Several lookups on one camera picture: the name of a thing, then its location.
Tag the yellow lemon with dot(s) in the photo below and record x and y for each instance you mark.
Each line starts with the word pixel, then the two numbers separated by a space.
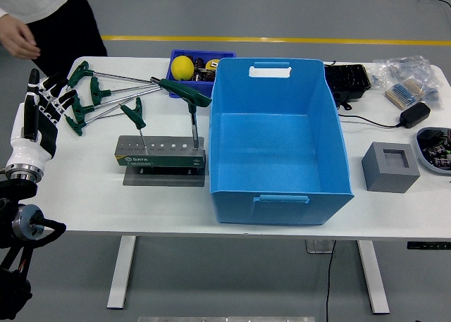
pixel 182 68

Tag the grey oval tray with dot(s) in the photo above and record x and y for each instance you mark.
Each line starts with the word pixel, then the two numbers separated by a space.
pixel 423 161

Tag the person's right hand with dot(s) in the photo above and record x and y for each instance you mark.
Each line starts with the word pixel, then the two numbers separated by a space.
pixel 15 36

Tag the tan resistor strip bundle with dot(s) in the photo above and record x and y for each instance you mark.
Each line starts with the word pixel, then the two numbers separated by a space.
pixel 413 86

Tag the black table control panel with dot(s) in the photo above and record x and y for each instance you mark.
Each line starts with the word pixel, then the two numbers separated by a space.
pixel 430 246

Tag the small dark blue bin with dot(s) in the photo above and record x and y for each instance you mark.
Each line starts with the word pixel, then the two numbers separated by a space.
pixel 183 87

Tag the dark small parts pile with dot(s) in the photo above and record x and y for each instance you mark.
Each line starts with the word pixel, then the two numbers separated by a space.
pixel 202 74

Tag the white table leg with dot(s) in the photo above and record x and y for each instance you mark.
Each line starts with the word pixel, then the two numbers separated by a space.
pixel 373 276
pixel 121 272

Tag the metal hex key stand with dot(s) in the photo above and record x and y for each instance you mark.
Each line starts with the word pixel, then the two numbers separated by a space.
pixel 165 160

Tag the blue resistor strip bundle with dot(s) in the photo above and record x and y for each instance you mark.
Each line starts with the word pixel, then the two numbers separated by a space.
pixel 396 91

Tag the yellow tape measure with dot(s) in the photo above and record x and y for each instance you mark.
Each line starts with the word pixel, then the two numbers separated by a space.
pixel 212 64

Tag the large light blue plastic box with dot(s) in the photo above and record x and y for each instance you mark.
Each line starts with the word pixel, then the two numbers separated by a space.
pixel 267 149

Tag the electronic parts in tray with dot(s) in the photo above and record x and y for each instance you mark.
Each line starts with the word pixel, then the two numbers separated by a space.
pixel 438 149

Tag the black power adapter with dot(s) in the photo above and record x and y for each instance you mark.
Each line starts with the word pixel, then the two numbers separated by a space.
pixel 415 114

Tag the clear plastic bags pile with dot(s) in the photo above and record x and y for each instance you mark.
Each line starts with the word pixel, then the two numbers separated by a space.
pixel 398 66

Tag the grey metal floor plate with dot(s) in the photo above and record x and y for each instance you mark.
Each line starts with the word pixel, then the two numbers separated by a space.
pixel 317 246

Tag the grey foam block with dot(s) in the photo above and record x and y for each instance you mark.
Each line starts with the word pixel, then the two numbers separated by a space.
pixel 380 174

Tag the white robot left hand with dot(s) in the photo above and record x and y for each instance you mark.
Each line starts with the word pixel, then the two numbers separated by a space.
pixel 30 149

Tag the black plastic case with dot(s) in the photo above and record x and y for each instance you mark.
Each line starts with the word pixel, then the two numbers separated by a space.
pixel 347 79

